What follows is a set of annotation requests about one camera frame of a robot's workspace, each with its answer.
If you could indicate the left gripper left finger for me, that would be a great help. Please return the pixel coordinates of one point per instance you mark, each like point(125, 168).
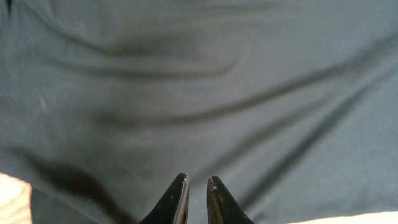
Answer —
point(172, 208)

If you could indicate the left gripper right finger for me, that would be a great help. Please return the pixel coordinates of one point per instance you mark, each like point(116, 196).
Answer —
point(221, 205)

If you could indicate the black polo shirt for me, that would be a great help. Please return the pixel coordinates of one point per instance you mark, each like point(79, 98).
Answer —
point(292, 104)

